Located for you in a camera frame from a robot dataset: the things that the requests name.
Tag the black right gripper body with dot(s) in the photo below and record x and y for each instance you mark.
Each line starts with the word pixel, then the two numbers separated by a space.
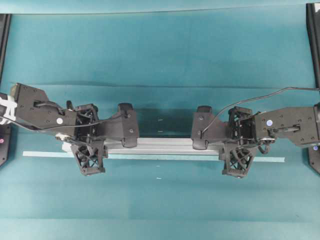
pixel 237 130

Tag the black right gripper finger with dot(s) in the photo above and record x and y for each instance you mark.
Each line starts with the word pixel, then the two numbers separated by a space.
pixel 204 109
pixel 200 144

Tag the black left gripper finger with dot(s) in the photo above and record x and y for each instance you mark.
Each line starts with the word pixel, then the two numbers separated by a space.
pixel 129 142
pixel 125 107

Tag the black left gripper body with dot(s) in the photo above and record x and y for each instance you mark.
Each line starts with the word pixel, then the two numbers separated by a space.
pixel 123 124

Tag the silver aluminium rail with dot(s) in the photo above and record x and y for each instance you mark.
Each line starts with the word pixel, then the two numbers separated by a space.
pixel 152 148

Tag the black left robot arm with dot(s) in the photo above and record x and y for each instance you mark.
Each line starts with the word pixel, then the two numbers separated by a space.
pixel 30 108

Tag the teal table mat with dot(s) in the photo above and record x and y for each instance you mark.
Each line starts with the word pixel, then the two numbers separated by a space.
pixel 166 64

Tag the light blue tape strip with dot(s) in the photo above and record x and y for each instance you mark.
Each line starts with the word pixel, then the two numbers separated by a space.
pixel 47 154

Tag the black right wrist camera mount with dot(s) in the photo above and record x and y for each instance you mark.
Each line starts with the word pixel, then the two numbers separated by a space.
pixel 237 160

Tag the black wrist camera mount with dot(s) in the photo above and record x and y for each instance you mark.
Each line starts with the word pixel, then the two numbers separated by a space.
pixel 89 157
pixel 237 160

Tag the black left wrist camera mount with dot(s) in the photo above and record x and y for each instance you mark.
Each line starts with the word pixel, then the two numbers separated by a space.
pixel 89 157

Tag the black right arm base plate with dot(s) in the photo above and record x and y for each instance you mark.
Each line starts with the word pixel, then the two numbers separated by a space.
pixel 314 158

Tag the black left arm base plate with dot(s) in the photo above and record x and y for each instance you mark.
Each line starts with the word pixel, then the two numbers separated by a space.
pixel 5 136

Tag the black frame rail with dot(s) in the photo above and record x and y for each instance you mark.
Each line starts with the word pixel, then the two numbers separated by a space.
pixel 313 30

